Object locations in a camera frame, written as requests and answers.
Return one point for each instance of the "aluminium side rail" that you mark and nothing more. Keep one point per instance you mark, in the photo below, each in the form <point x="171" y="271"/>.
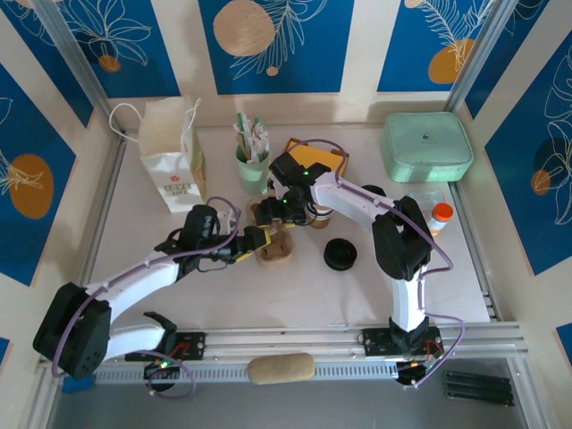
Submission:
<point x="103" y="210"/>
<point x="480" y="268"/>

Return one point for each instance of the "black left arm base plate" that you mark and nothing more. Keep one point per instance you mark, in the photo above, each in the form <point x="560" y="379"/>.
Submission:
<point x="194" y="346"/>

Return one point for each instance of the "mint green holder cup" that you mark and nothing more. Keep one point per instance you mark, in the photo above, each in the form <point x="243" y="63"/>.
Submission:
<point x="252" y="176"/>

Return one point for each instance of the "tan foam pad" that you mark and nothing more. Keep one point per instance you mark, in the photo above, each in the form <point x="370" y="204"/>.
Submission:
<point x="281" y="368"/>

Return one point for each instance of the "brown cardboard napkin tray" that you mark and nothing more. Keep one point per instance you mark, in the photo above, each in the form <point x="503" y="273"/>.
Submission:
<point x="344" y="160"/>

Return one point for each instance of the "aluminium front rail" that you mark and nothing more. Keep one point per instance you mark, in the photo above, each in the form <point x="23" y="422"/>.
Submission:
<point x="277" y="342"/>

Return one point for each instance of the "black controller board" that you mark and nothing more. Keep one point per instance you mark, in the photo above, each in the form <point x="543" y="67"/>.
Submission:
<point x="409" y="373"/>
<point x="161" y="371"/>

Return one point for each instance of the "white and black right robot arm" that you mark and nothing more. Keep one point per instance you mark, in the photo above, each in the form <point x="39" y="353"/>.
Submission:
<point x="348" y="201"/>

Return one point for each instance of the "orange capped bottle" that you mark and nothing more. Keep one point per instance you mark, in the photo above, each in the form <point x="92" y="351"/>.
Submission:
<point x="442" y="212"/>

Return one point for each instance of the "green tipped wrapped straw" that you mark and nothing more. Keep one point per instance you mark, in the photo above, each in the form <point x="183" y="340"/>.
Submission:
<point x="257" y="125"/>
<point x="241" y="123"/>

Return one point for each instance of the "yellow napkin stack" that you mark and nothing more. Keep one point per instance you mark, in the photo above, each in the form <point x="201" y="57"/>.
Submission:
<point x="313" y="154"/>

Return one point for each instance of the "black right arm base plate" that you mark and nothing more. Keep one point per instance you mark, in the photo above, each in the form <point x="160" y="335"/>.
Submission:
<point x="375" y="342"/>

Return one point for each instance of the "mint green zip case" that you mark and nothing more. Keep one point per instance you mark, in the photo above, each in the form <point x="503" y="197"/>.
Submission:
<point x="424" y="143"/>

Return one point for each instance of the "wooden stir stick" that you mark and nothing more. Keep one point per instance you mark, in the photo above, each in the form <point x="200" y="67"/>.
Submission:
<point x="241" y="145"/>

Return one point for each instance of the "black ribbed rack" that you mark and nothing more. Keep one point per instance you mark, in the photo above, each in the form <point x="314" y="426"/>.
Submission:
<point x="478" y="389"/>

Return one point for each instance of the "brown pulp cup carrier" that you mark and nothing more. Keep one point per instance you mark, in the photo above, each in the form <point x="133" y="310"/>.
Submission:
<point x="279" y="257"/>

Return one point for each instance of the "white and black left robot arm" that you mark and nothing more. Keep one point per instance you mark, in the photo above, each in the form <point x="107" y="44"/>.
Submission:
<point x="134" y="281"/>

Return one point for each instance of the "striped brown paper cup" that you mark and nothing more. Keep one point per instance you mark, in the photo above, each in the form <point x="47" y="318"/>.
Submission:
<point x="321" y="220"/>

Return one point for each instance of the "clear plastic box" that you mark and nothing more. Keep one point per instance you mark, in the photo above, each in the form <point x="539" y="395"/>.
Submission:
<point x="431" y="199"/>

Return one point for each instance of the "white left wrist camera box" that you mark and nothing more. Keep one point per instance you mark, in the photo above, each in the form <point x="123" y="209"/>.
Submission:
<point x="229" y="220"/>

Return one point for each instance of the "aluminium corner post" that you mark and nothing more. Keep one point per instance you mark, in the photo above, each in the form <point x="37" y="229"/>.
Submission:
<point x="75" y="58"/>
<point x="485" y="53"/>

